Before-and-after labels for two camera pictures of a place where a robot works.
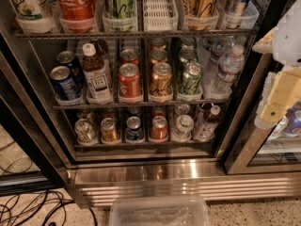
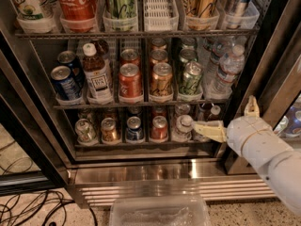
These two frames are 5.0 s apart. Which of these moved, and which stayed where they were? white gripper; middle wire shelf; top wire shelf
Moved: white gripper
Stayed: middle wire shelf; top wire shelf
